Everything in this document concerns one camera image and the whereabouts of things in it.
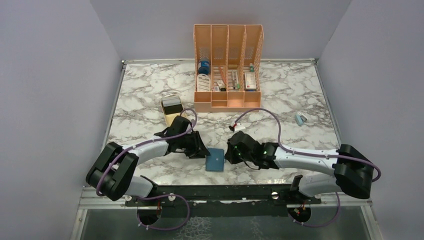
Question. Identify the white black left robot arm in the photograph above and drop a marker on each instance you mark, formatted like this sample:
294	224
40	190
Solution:
112	174

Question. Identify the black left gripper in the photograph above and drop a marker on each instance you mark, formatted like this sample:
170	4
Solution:
198	150

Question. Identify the small white red packet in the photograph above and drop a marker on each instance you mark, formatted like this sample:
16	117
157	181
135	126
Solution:
216	89

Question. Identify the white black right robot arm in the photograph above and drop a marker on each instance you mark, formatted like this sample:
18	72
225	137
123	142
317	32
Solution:
338	170

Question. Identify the pens in organizer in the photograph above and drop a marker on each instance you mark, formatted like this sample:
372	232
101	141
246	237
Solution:
235	80

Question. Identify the black credit card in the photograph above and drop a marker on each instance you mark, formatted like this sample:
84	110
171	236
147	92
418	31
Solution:
175	109

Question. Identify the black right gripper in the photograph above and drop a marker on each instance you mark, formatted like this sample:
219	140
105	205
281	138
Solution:
230	155

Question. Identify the silver credit card in tray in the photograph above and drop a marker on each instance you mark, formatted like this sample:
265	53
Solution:
172	100

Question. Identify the light blue small clip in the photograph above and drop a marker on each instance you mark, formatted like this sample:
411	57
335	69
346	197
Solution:
300	118

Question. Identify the blue tape roll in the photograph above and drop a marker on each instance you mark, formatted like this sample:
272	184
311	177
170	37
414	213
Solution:
203	67

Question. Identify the beige oval tray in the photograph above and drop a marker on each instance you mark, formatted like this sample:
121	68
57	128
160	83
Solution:
169	118

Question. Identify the white red box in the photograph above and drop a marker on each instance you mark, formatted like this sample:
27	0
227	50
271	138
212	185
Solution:
250	82

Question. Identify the orange desk file organizer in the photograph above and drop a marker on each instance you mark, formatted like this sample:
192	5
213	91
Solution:
228	47

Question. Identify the teal leather card holder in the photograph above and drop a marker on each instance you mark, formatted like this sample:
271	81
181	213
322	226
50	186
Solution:
215	161

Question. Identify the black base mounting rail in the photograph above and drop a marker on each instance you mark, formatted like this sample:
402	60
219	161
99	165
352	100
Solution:
215	201

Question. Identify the white rounded label card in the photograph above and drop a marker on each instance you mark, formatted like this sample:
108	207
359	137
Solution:
203	83

